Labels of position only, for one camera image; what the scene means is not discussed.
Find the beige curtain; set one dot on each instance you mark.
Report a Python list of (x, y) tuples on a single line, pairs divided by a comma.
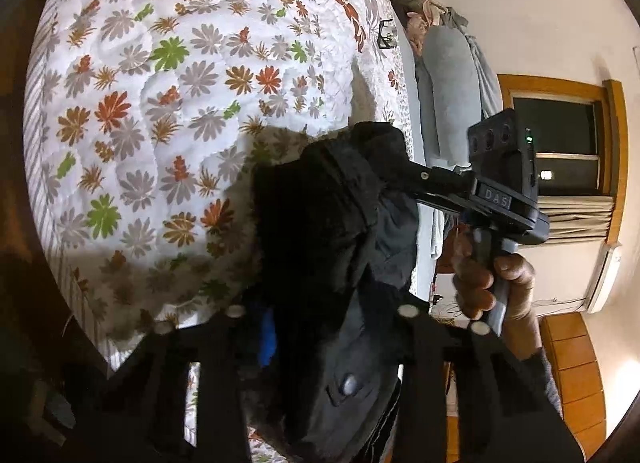
[(577, 219)]

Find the person's right forearm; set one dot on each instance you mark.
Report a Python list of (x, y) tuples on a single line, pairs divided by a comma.
[(535, 357)]

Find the grey pillow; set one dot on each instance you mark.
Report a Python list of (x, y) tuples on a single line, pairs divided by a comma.
[(457, 88)]

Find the wooden wardrobe cabinet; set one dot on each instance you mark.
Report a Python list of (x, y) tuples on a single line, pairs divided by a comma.
[(574, 368)]

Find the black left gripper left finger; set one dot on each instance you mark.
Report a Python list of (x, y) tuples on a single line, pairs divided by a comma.
[(177, 397)]

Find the black camera box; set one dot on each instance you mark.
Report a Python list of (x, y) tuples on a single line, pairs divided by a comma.
[(502, 148)]

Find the floral quilted bedspread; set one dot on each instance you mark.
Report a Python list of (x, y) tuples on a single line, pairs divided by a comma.
[(145, 123)]

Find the grey and white clothes pile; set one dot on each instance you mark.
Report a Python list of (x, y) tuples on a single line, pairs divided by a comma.
[(418, 16)]

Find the white air conditioner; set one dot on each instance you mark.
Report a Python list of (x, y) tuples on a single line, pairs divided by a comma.
[(573, 276)]

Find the wooden framed window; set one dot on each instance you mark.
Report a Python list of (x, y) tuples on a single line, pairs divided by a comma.
[(581, 136)]

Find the black pants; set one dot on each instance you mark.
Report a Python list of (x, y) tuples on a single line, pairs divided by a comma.
[(337, 247)]

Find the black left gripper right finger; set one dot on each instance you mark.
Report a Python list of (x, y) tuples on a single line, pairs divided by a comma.
[(503, 416)]

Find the person's right hand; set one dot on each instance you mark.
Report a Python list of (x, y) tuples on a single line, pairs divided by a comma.
[(473, 281)]

